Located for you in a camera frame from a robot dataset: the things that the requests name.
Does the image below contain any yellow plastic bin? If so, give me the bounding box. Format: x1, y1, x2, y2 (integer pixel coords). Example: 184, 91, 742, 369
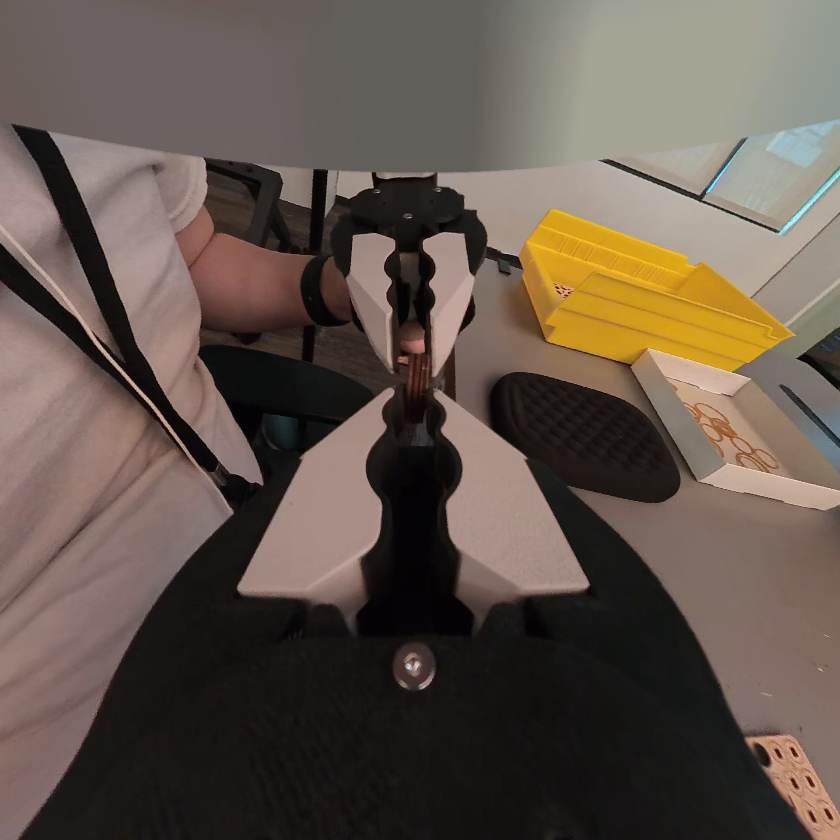
520, 209, 796, 373

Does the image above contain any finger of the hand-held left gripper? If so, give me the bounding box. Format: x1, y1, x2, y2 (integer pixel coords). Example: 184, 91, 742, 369
420, 231, 476, 383
346, 233, 404, 376

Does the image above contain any black wristband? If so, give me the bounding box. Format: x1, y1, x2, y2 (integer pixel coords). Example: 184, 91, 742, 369
301, 252, 352, 327

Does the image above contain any person's white shirt torso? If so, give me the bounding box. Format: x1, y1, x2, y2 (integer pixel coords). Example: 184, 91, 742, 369
0, 125, 263, 840

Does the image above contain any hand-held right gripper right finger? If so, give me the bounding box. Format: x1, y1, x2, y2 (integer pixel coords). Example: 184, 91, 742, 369
430, 386, 590, 627

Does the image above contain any black shoulder strap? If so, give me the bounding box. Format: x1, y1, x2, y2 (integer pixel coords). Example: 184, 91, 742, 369
0, 125, 260, 508

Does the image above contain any wooden ring sheet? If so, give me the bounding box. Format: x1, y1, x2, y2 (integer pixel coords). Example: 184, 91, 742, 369
679, 399, 782, 473

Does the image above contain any perforated wooden parts sheet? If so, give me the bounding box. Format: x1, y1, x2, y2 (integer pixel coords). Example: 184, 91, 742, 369
745, 734, 829, 840

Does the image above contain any black textured wrist rest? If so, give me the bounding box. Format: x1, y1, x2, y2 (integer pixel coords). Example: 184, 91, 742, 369
490, 372, 681, 504

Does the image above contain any grey stand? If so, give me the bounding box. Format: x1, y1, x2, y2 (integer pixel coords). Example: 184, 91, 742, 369
740, 354, 840, 460

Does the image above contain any person's left forearm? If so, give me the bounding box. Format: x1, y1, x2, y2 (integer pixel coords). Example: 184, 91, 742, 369
185, 209, 309, 332

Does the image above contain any white cardboard box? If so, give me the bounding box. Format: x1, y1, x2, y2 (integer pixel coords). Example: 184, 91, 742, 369
630, 348, 840, 511

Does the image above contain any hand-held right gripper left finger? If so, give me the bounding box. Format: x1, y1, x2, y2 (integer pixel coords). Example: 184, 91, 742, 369
236, 386, 403, 636

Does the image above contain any round wooden gear part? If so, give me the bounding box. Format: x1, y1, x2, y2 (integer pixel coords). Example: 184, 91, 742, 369
397, 352, 435, 427

